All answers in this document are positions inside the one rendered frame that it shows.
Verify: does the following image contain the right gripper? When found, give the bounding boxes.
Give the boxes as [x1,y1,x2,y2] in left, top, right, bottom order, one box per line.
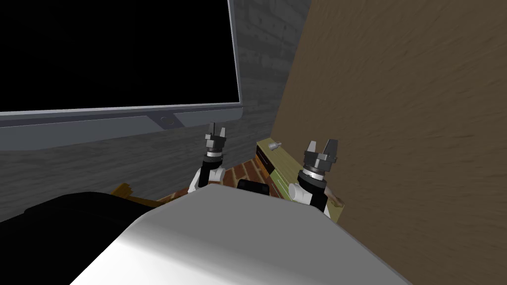
[303,138,339,175]

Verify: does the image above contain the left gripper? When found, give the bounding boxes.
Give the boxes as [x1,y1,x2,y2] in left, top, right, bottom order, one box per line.
[203,122,228,157]

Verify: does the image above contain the olive green cabinet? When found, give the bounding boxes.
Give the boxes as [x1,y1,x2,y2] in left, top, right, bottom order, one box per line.
[255,137,345,223]

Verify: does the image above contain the yellow wooden furniture piece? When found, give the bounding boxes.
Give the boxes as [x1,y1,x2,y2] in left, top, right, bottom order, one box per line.
[110,182,162,208]

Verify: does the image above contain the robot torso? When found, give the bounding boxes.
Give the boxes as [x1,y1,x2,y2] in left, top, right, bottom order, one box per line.
[69,179,413,285]

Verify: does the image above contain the grey framed black television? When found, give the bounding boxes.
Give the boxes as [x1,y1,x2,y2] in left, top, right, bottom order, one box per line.
[0,0,244,151]

